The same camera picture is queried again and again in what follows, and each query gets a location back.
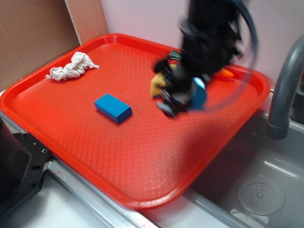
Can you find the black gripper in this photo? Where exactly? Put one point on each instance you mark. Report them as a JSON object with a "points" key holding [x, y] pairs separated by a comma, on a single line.
{"points": [[206, 48]]}

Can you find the blue dimpled ball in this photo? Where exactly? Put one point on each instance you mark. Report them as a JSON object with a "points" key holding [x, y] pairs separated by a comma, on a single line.
{"points": [[199, 95]]}

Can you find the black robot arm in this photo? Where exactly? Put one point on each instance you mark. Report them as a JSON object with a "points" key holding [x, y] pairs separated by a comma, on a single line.
{"points": [[211, 11]]}

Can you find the yellow sponge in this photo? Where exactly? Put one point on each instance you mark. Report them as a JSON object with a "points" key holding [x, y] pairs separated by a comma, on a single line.
{"points": [[163, 79]]}

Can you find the orange toy carrot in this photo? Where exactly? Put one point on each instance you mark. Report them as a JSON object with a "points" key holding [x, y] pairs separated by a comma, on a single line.
{"points": [[175, 55]]}

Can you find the blue rectangular block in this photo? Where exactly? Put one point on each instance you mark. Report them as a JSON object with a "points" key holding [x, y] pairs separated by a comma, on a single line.
{"points": [[113, 108]]}

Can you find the grey sink faucet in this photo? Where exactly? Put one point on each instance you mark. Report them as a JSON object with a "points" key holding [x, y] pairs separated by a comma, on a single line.
{"points": [[288, 97]]}

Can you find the red plastic tray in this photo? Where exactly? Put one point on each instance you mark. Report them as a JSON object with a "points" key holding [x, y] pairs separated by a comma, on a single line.
{"points": [[144, 162]]}

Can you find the grey plastic sink basin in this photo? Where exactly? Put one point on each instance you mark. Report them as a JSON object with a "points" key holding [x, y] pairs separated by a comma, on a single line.
{"points": [[255, 182]]}

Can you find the crumpled white paper towel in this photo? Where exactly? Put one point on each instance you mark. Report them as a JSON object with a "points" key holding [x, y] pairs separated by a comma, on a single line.
{"points": [[80, 62]]}

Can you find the light wooden board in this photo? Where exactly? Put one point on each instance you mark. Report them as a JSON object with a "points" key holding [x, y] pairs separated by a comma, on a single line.
{"points": [[88, 19]]}

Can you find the brown cardboard panel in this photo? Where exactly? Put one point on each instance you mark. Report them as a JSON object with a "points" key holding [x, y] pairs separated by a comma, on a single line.
{"points": [[32, 34]]}

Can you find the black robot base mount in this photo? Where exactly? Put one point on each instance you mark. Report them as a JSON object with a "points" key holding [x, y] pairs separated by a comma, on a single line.
{"points": [[23, 162]]}

